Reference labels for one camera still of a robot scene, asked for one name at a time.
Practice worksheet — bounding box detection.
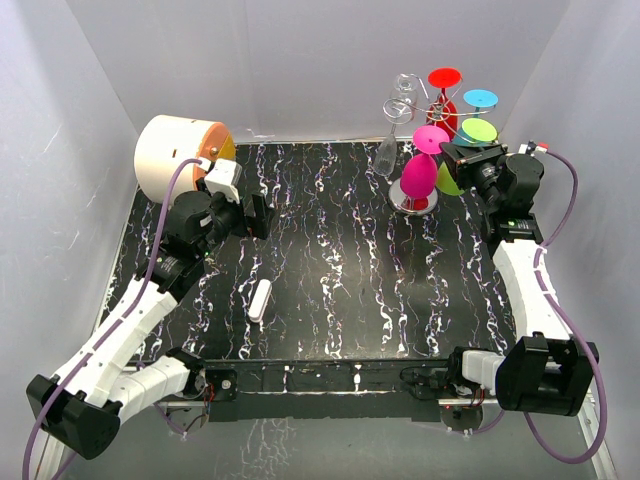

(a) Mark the clear champagne flute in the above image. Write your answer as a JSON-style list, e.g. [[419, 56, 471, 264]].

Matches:
[[372, 98, 414, 177]]

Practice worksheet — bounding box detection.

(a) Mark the black front base bar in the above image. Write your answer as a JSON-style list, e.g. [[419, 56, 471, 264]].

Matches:
[[202, 357, 501, 424]]

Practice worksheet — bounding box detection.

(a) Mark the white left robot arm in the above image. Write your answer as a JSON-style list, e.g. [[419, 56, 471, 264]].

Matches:
[[27, 143, 507, 459]]

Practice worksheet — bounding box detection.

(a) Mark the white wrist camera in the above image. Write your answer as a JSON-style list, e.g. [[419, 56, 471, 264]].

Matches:
[[204, 158, 242, 204], [518, 141, 548, 156]]

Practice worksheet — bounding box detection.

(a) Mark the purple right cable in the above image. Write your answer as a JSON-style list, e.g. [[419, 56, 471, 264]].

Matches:
[[469, 147, 609, 465]]

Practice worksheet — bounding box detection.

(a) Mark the white orange cylinder drum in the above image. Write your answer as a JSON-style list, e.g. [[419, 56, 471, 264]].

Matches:
[[133, 115, 236, 204]]

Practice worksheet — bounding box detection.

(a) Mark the small white bar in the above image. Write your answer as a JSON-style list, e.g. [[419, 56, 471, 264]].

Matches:
[[248, 279, 272, 323]]

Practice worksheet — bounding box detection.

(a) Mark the green wine glass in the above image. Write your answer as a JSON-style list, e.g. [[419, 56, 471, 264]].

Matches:
[[436, 117, 498, 196]]

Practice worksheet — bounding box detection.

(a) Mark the purple cable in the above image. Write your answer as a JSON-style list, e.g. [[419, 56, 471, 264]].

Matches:
[[20, 158, 213, 480], [469, 147, 609, 465]]

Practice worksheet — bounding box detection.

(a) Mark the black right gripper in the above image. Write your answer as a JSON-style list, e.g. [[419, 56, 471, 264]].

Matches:
[[439, 143, 509, 211]]

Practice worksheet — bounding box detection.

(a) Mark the red wine glass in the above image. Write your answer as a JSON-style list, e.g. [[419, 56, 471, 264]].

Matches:
[[426, 67, 462, 142]]

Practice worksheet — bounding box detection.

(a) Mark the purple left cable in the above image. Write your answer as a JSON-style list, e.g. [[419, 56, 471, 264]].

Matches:
[[20, 158, 213, 480]]

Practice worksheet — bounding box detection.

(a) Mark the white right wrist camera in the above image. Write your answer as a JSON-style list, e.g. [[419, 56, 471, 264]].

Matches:
[[518, 141, 548, 156]]

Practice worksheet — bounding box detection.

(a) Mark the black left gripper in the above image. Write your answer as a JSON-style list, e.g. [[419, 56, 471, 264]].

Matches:
[[197, 178, 276, 259]]

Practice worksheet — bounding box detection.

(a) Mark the pink wine glass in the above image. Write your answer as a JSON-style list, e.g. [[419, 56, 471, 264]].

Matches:
[[400, 125, 449, 199]]

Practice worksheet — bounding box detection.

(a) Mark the blue wine glass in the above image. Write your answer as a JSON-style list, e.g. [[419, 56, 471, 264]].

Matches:
[[458, 89, 499, 129]]

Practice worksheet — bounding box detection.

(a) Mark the clear wine glass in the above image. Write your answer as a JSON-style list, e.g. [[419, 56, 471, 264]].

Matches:
[[389, 73, 418, 116]]

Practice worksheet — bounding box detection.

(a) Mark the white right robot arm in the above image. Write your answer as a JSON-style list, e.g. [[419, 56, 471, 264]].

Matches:
[[440, 143, 599, 416]]

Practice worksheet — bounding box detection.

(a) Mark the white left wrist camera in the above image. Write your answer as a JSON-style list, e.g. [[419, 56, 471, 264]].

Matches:
[[204, 158, 242, 204]]

